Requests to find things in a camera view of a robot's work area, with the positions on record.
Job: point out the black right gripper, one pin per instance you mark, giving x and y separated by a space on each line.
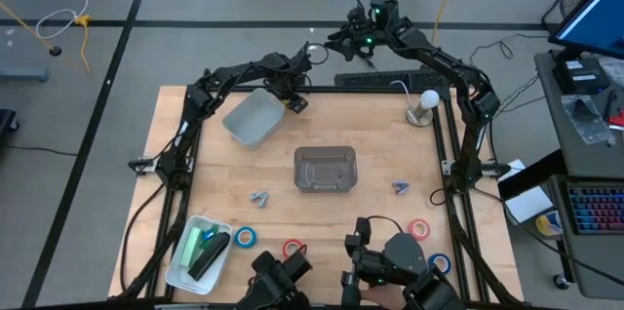
363 27

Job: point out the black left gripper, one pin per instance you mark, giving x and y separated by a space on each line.
287 73

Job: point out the grey staple remover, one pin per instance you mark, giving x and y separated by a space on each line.
258 199

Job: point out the red tape roll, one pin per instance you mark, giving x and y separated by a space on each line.
284 247

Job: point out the light blue tape roll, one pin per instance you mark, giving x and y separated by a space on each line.
237 237

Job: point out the pink tape roll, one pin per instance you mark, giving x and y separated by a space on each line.
420 220

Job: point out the black stapler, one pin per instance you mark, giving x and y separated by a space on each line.
209 257

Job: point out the light green stapler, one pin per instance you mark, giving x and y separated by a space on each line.
191 246

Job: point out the dark blue tape roll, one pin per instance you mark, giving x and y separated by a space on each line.
441 256

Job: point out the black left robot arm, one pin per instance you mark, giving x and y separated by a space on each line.
173 173

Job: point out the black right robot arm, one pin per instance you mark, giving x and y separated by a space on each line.
439 59

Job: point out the purple staple remover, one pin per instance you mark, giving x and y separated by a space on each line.
401 188

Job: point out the white bin with scooped rim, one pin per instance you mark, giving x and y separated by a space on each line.
253 120

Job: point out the black power strip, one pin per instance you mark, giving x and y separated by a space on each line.
380 78

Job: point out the grey translucent plastic bin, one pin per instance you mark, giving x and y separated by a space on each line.
324 168

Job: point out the table lamp with bulb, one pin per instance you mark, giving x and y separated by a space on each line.
419 117

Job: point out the small white paper sheet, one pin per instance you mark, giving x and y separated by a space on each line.
517 165

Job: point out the person's hand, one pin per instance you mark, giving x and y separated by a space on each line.
385 296

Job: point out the grey side desk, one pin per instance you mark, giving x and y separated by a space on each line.
556 120

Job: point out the black mini computer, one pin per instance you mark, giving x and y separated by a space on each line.
580 81

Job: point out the clear plastic bag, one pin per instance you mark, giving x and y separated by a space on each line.
585 120

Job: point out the computer monitor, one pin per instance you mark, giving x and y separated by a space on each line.
599 17

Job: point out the grey desk leg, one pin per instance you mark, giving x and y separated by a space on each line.
24 75

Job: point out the red tool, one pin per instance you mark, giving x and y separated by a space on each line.
618 120

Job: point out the black chair base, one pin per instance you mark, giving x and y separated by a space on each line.
7 122

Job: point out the backlit keyboard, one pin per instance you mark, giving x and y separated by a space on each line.
597 207

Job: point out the black caster wheel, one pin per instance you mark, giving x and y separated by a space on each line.
561 282

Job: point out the black aluminium table frame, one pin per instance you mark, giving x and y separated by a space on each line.
456 224

